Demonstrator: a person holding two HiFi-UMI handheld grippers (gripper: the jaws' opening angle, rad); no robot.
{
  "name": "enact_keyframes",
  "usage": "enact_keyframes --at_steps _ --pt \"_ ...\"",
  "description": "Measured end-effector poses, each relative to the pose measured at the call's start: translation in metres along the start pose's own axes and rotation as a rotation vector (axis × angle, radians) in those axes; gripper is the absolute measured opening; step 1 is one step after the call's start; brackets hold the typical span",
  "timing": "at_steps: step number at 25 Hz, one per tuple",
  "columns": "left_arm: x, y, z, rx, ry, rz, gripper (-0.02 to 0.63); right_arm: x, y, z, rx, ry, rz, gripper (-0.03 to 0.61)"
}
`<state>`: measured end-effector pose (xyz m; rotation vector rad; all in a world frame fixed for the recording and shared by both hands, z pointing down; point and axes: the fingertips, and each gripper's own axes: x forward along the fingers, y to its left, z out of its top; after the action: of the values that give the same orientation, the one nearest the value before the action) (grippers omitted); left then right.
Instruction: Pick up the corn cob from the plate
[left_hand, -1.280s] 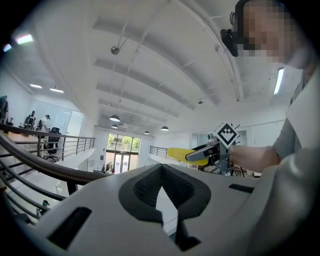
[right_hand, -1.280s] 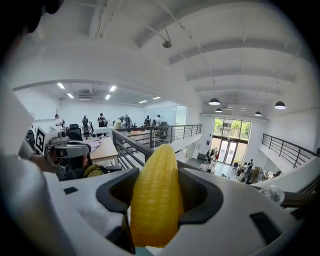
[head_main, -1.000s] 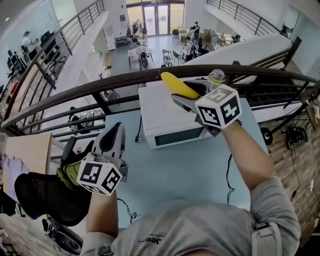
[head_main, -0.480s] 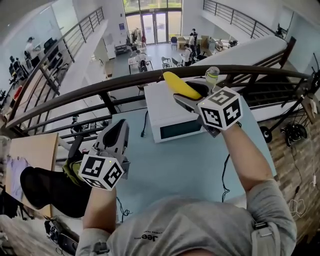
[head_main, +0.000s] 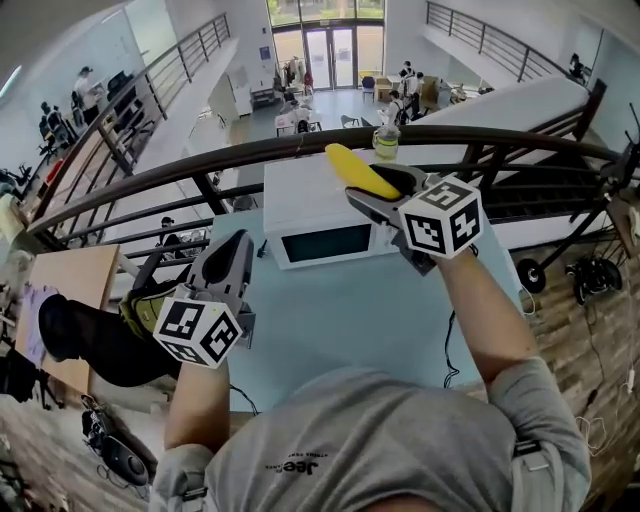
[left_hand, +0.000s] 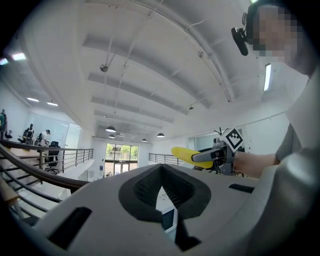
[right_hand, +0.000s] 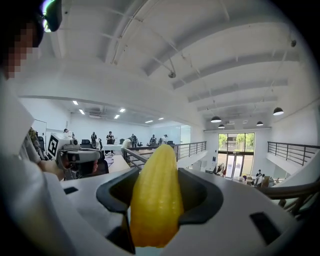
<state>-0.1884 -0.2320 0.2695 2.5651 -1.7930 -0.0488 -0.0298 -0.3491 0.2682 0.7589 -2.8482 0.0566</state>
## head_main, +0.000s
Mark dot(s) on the purple cloth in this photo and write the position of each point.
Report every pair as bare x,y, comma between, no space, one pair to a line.
37,315

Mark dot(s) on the white microwave oven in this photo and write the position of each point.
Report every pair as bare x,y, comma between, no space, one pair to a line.
310,210

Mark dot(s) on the clear green water bottle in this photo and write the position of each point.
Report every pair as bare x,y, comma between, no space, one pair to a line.
386,145

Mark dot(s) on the black balcony railing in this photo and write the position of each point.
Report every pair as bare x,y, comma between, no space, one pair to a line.
165,70
490,37

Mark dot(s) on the small wooden side table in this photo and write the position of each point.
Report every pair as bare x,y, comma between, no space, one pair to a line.
625,225

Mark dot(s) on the person's left forearm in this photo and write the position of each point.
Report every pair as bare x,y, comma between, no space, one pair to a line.
197,405

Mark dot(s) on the glass entrance door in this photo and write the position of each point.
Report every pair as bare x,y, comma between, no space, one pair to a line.
330,57

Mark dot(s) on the wooden desk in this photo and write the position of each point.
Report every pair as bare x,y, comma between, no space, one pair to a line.
75,270

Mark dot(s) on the green backpack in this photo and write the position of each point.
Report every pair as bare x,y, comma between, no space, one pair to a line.
142,310

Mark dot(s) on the person's grey shirt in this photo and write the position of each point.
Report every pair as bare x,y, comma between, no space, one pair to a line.
370,440

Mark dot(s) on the black device on floor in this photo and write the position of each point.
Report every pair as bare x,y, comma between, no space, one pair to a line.
122,455

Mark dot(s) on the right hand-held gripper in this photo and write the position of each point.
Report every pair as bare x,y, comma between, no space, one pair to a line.
440,220

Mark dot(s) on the black wheeled stand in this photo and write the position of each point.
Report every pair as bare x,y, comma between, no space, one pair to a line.
595,215

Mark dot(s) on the black swivel chair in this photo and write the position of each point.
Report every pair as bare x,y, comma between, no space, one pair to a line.
22,380

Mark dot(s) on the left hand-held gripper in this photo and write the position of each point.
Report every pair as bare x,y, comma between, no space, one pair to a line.
195,332

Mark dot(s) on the person's right forearm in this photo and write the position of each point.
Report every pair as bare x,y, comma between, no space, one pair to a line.
485,320

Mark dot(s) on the black curved metal railing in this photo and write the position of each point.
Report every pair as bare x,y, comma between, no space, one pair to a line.
240,155

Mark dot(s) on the black office chair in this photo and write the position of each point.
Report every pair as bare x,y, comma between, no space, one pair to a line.
100,340

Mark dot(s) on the black microwave plug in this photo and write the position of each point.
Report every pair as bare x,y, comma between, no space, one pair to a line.
262,249

